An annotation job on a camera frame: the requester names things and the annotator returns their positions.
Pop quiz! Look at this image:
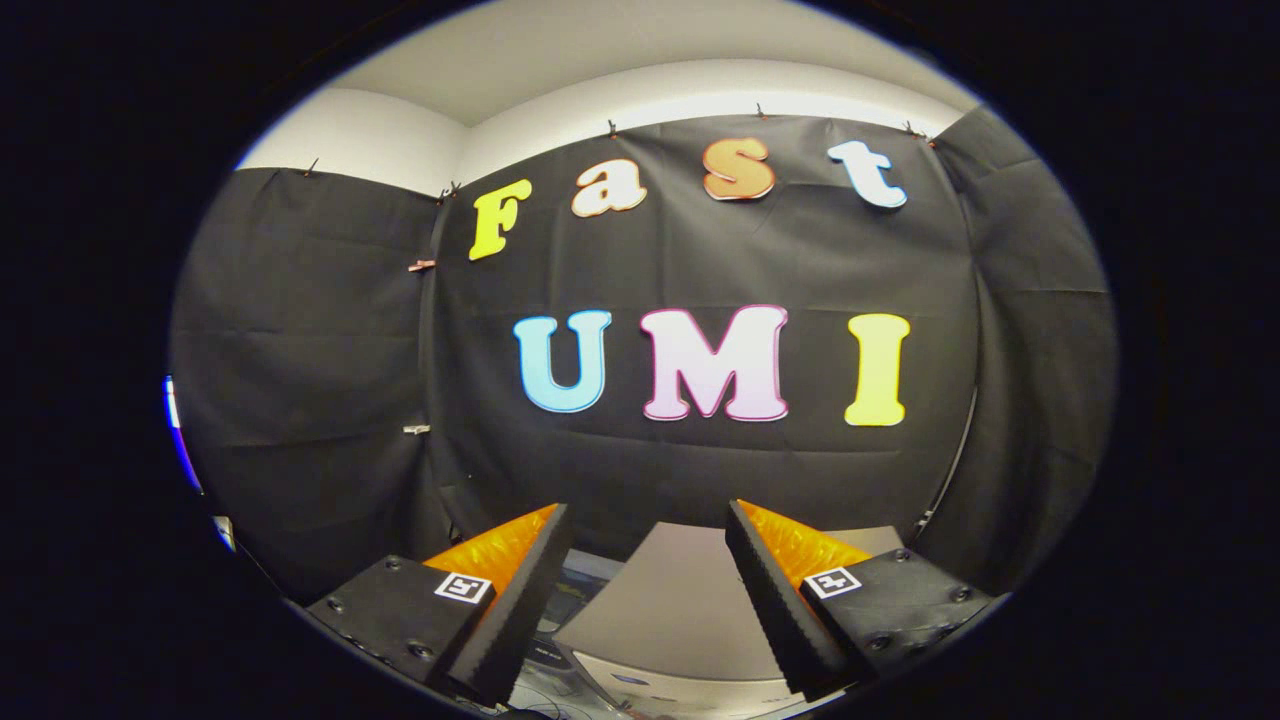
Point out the grey washing machine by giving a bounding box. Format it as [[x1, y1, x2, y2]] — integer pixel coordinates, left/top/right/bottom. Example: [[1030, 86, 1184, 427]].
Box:
[[510, 520, 906, 720]]

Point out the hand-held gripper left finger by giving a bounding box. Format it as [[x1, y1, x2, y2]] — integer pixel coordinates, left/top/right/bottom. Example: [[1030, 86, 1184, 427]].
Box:
[[305, 503, 576, 706]]

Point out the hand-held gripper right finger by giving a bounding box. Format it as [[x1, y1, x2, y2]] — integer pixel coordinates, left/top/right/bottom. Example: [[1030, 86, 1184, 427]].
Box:
[[725, 498, 996, 701]]

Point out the black backdrop cloth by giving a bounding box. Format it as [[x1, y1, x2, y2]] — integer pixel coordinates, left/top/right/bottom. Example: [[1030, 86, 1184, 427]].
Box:
[[170, 105, 1119, 601]]

